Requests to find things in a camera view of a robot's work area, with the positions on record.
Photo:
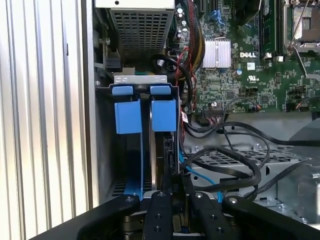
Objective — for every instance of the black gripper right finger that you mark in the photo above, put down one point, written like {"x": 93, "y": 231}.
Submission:
{"x": 207, "y": 220}

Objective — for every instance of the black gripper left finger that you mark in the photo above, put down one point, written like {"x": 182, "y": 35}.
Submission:
{"x": 158, "y": 220}

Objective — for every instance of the hard disk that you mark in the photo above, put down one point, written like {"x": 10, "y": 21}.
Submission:
{"x": 127, "y": 117}

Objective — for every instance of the black disk bay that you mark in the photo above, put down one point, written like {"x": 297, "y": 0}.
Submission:
{"x": 105, "y": 120}

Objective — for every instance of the black RAM slot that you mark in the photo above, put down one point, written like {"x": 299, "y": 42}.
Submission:
{"x": 280, "y": 27}
{"x": 262, "y": 27}

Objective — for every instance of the grey metal PC case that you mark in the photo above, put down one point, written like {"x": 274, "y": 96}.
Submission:
{"x": 250, "y": 130}

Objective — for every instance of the black front panel connector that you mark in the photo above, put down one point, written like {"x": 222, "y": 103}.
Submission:
{"x": 213, "y": 113}

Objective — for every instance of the green Dell motherboard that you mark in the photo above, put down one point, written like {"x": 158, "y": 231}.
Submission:
{"x": 250, "y": 82}

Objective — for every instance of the silver finned chipset heatsink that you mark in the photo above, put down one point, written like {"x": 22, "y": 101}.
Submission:
{"x": 216, "y": 53}

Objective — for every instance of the grey perforated metal cage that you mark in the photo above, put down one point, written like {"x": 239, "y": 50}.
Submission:
{"x": 141, "y": 30}

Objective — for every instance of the green RAM stick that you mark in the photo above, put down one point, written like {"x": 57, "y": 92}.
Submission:
{"x": 270, "y": 27}

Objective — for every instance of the CPU socket locking lever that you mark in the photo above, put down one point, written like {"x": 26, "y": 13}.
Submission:
{"x": 297, "y": 27}

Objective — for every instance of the CPU socket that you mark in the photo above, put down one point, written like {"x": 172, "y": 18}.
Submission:
{"x": 306, "y": 22}

